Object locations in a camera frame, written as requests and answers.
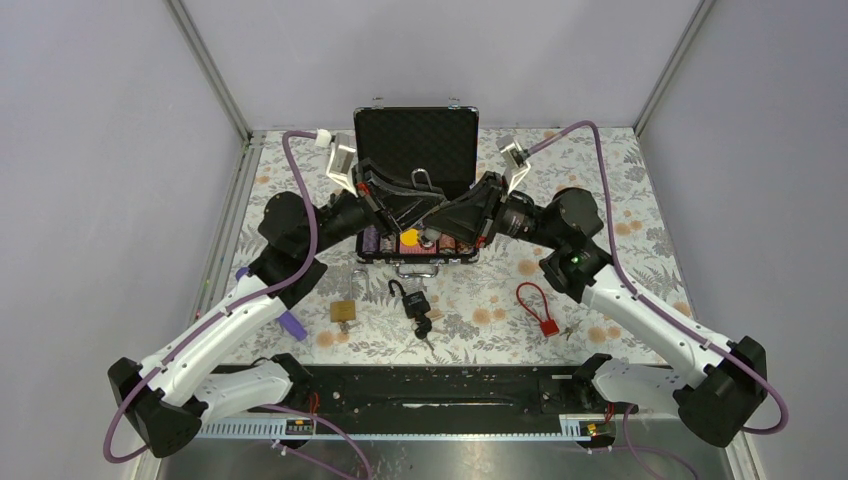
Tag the black padlock with keys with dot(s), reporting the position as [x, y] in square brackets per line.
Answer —
[416, 308]

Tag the floral tablecloth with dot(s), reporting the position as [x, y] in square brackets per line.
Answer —
[499, 309]

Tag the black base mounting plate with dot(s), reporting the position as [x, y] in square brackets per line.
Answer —
[433, 400]

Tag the silver keys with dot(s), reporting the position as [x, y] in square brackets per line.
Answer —
[572, 329]

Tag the small brass padlock astronaut keychain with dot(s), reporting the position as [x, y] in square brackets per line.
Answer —
[420, 180]

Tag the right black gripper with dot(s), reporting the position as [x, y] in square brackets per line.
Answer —
[477, 215]

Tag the red cable lock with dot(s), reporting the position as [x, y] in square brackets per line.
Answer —
[546, 323]

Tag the black poker chip case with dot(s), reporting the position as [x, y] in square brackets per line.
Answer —
[441, 139]

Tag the brass padlock long shackle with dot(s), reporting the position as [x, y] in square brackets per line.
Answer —
[343, 312]

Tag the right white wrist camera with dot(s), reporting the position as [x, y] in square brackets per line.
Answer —
[516, 162]

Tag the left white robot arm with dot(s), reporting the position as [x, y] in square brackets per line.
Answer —
[172, 393]

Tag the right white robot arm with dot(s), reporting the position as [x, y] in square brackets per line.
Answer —
[715, 384]

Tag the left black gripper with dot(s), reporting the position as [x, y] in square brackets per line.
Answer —
[403, 215]

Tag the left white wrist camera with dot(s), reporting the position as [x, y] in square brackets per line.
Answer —
[342, 156]

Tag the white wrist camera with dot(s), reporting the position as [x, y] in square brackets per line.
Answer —
[342, 156]
[516, 162]

